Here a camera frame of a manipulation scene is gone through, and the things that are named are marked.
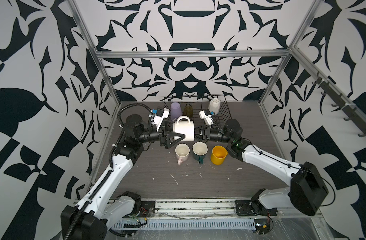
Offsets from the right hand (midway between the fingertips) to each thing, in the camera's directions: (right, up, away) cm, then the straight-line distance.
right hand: (188, 135), depth 64 cm
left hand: (-2, +3, -2) cm, 4 cm away
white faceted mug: (+19, +16, +39) cm, 46 cm away
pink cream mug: (-3, -12, +26) cm, 29 cm away
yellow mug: (+19, -14, +25) cm, 34 cm away
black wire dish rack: (+4, +16, +51) cm, 54 cm away
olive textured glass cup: (+1, +12, +41) cm, 43 cm away
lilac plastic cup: (-7, +12, +34) cm, 36 cm away
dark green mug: (+7, -12, +26) cm, 29 cm away
